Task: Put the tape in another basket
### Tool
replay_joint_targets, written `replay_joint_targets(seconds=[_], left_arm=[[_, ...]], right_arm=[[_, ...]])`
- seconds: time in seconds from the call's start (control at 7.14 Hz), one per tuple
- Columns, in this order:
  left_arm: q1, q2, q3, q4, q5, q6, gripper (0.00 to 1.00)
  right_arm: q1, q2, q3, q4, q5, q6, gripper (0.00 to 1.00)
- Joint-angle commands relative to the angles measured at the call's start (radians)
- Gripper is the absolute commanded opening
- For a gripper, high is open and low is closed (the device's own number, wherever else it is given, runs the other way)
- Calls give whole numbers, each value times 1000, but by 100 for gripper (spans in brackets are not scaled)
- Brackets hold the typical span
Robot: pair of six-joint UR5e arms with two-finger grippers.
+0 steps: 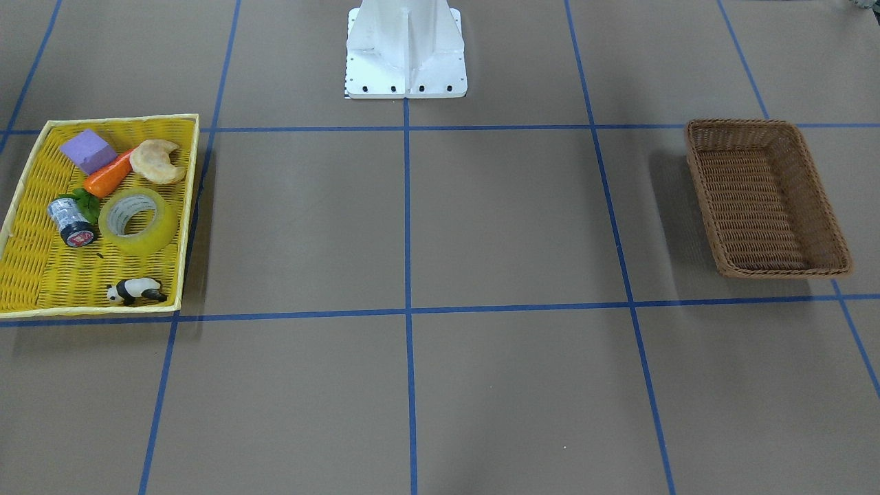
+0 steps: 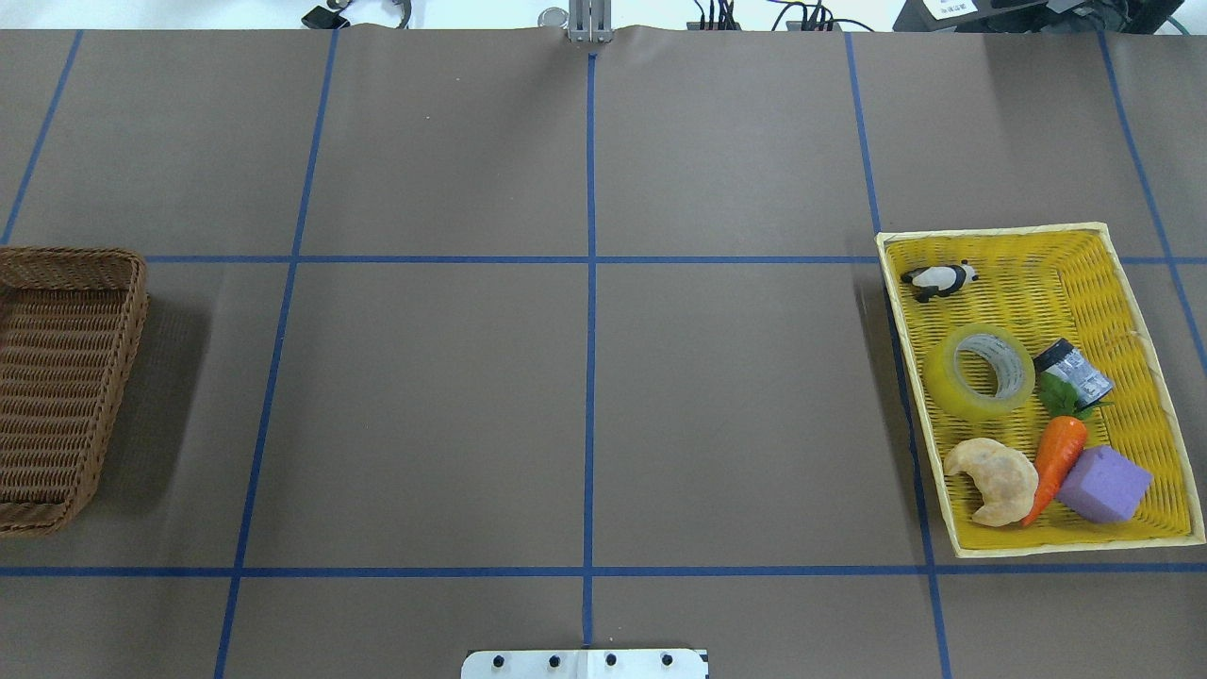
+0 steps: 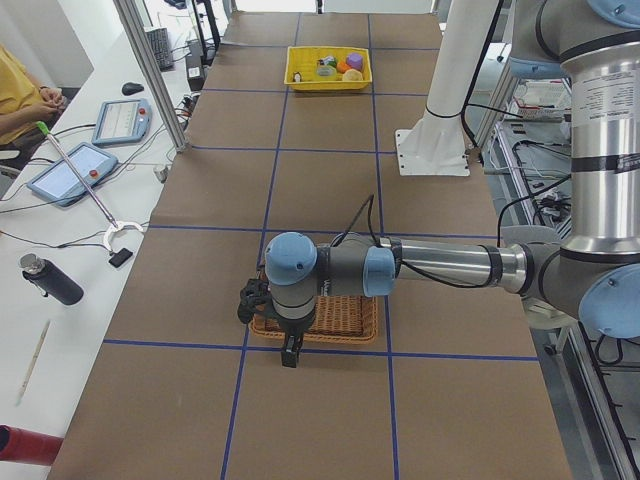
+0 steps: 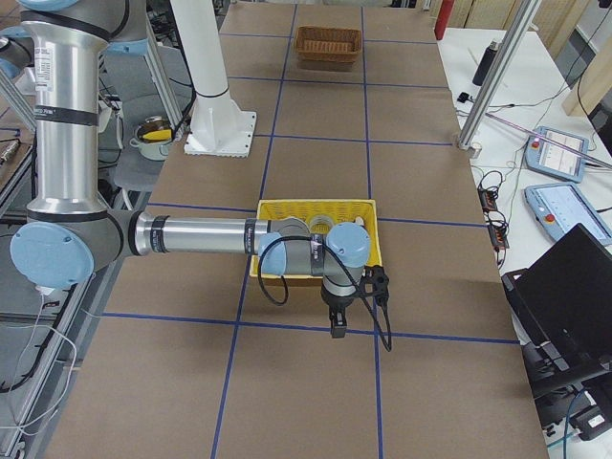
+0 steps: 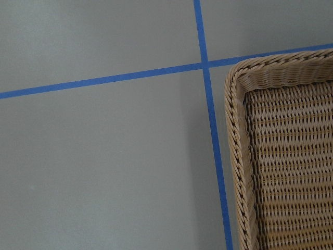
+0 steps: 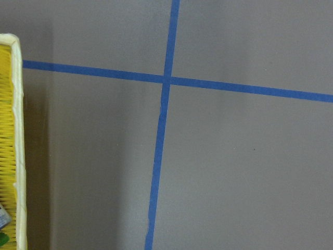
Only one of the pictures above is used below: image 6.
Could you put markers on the blue battery can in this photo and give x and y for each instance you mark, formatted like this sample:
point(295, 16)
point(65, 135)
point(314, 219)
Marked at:
point(5, 218)

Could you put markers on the yellow woven plastic basket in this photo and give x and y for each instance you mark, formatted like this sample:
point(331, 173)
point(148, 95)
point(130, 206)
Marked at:
point(13, 172)

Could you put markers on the green toy piece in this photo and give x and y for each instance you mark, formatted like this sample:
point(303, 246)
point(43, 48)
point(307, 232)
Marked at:
point(4, 238)

